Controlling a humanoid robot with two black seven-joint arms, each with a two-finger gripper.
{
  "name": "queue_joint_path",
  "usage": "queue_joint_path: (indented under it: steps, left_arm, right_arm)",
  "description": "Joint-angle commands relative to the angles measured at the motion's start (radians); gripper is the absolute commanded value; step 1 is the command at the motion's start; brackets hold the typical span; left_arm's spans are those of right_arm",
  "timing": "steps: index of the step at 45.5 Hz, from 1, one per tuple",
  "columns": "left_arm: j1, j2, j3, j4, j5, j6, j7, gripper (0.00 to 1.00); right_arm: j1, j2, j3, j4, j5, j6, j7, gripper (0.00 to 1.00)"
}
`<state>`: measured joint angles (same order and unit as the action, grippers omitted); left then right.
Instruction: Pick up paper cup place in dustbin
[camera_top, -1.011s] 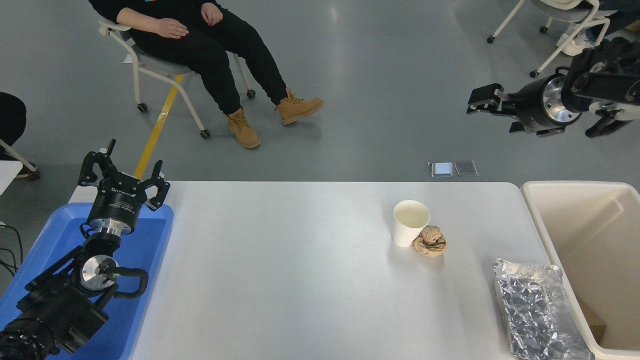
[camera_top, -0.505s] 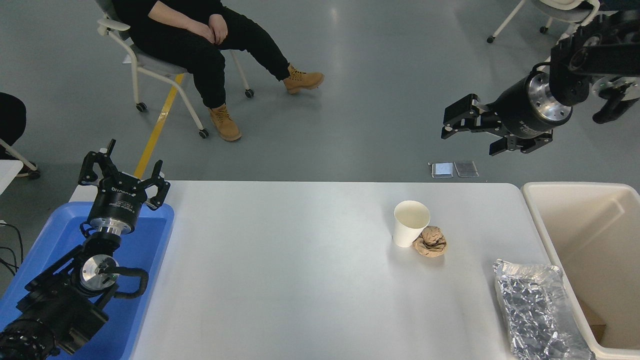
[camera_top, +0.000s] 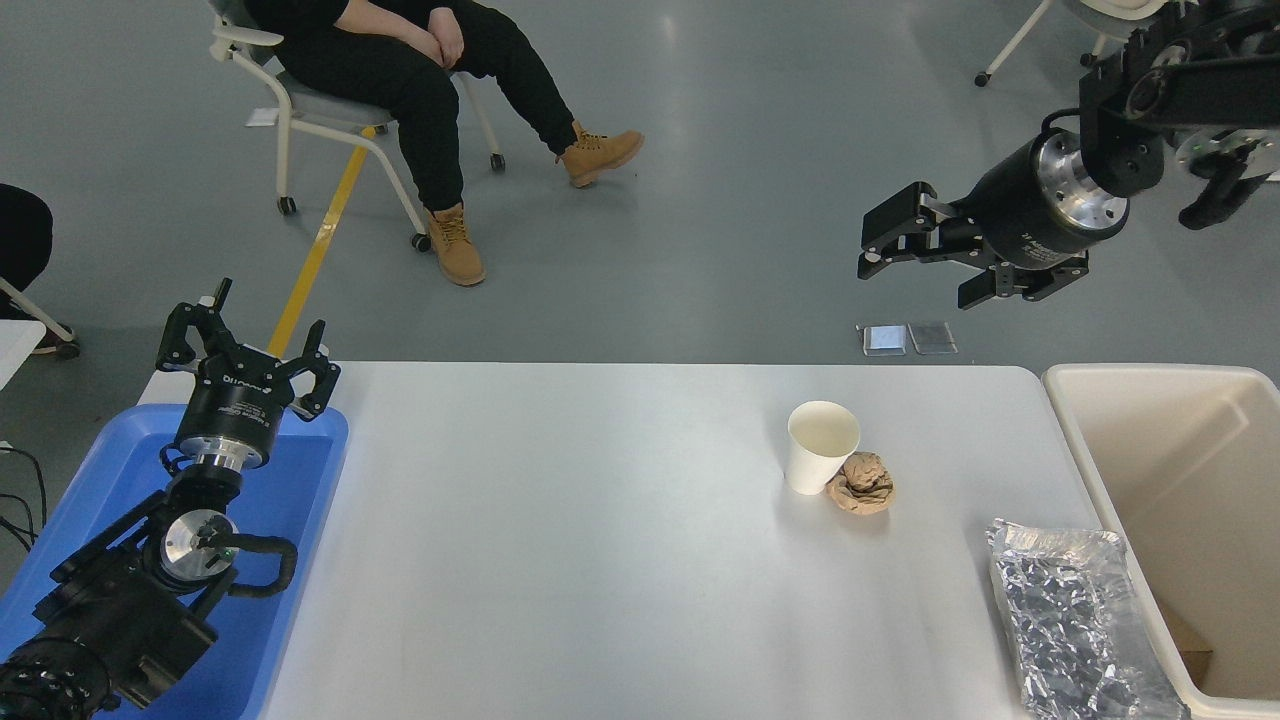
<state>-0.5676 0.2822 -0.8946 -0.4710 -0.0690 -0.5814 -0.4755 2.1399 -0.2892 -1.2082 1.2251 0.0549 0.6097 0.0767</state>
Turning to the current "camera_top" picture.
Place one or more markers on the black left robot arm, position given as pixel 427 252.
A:
pixel 110 600

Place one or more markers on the white chair leg with caster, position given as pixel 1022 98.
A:
pixel 67 349

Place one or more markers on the person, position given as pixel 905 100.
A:
pixel 20 235
pixel 420 110

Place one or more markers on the large pale plastic bin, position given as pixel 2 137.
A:
pixel 1200 480

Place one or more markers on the grey floor plate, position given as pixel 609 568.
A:
pixel 932 337
pixel 884 340

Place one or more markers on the white paper cup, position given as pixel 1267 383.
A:
pixel 815 450

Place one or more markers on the grey white wheeled chair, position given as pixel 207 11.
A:
pixel 330 112
pixel 1010 45

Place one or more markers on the crumpled tan paper ball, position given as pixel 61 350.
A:
pixel 865 485

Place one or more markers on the person's right hand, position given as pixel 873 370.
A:
pixel 437 48

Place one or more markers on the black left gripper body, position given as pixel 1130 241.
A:
pixel 235 405

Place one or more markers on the blue plastic tray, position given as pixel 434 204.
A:
pixel 290 500

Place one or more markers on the person's left hand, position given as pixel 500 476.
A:
pixel 452 30

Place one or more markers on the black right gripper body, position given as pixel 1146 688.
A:
pixel 1015 215

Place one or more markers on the small white table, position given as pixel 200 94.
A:
pixel 15 350

